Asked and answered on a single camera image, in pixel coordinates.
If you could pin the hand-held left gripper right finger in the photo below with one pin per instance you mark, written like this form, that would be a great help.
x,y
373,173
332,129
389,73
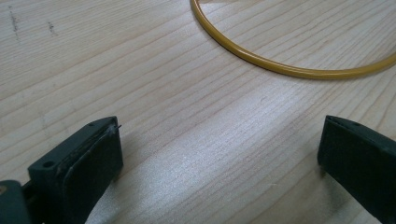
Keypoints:
x,y
358,158

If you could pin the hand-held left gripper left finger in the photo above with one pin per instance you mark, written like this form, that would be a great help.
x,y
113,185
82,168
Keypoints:
x,y
81,168

